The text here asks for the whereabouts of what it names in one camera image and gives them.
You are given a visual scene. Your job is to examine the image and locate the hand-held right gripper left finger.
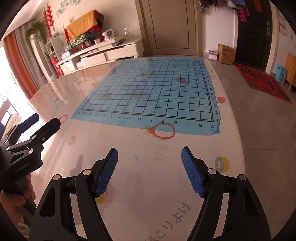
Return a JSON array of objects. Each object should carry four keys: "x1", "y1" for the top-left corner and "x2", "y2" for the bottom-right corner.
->
[{"x1": 28, "y1": 148, "x2": 119, "y2": 241}]

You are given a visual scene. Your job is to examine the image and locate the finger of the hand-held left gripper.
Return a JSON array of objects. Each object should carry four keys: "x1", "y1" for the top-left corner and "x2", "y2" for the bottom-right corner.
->
[
  {"x1": 17, "y1": 113, "x2": 40, "y2": 134},
  {"x1": 30, "y1": 117, "x2": 61, "y2": 149}
]

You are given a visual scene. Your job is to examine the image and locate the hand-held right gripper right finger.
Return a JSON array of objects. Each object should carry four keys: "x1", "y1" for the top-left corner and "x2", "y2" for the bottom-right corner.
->
[{"x1": 181, "y1": 146, "x2": 272, "y2": 241}]

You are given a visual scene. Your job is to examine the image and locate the person's left hand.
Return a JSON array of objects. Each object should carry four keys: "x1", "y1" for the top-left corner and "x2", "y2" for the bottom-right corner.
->
[{"x1": 0, "y1": 173, "x2": 37, "y2": 221}]

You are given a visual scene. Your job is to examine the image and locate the orange curtain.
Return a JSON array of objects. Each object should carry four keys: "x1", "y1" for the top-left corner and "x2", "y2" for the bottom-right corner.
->
[{"x1": 3, "y1": 30, "x2": 40, "y2": 98}]

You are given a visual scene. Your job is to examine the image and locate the white floor air conditioner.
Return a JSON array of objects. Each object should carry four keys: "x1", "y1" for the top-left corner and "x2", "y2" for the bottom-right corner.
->
[{"x1": 31, "y1": 38, "x2": 53, "y2": 82}]

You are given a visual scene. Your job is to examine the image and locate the white open shelf cabinet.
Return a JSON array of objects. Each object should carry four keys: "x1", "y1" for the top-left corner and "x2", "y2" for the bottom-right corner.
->
[{"x1": 45, "y1": 37, "x2": 68, "y2": 77}]

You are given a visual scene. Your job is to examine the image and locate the green hanging plant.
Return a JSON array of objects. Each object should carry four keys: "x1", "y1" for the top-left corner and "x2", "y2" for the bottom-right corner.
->
[{"x1": 25, "y1": 21, "x2": 48, "y2": 47}]

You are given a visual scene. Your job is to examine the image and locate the blue grid mat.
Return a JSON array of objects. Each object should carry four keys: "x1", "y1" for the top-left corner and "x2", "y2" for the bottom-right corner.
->
[{"x1": 70, "y1": 57, "x2": 221, "y2": 138}]

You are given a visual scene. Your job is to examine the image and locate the white tv cabinet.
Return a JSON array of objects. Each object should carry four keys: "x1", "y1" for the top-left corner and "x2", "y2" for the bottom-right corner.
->
[{"x1": 57, "y1": 38, "x2": 144, "y2": 77}]

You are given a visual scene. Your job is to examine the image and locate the red hanging decorations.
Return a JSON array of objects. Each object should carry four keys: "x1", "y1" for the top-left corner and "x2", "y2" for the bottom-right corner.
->
[{"x1": 43, "y1": 4, "x2": 55, "y2": 38}]

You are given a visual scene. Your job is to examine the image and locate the orange cloth cover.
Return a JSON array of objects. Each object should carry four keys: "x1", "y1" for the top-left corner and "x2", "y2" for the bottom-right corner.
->
[{"x1": 65, "y1": 10, "x2": 99, "y2": 41}]

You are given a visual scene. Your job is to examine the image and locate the red patterned rug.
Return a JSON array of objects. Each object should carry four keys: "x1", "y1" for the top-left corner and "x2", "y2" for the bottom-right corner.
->
[{"x1": 233, "y1": 62, "x2": 293, "y2": 104}]

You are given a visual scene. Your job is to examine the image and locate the brown cardboard box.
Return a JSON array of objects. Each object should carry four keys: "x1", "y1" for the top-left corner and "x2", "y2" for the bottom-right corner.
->
[{"x1": 217, "y1": 44, "x2": 235, "y2": 65}]

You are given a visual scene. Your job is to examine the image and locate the blue flat box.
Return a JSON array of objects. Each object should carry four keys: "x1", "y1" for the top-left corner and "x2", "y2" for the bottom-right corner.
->
[{"x1": 275, "y1": 64, "x2": 287, "y2": 83}]

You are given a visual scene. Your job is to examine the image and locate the yellow wooden stand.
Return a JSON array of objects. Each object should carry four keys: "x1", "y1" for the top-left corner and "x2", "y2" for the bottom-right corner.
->
[{"x1": 284, "y1": 53, "x2": 296, "y2": 91}]

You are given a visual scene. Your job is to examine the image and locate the beige door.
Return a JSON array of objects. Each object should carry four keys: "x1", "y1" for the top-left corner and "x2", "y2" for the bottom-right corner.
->
[{"x1": 135, "y1": 0, "x2": 202, "y2": 57}]

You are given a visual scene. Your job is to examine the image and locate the dark entrance door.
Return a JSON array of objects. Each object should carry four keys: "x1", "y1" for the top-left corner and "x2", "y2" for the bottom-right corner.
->
[{"x1": 233, "y1": 0, "x2": 278, "y2": 71}]

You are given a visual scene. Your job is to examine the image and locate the hanging clothes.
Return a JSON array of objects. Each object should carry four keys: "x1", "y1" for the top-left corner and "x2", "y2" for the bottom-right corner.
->
[{"x1": 199, "y1": 0, "x2": 251, "y2": 22}]

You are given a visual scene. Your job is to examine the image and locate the green flower wall decal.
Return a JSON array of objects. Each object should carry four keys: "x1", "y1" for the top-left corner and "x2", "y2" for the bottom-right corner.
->
[{"x1": 56, "y1": 0, "x2": 82, "y2": 16}]

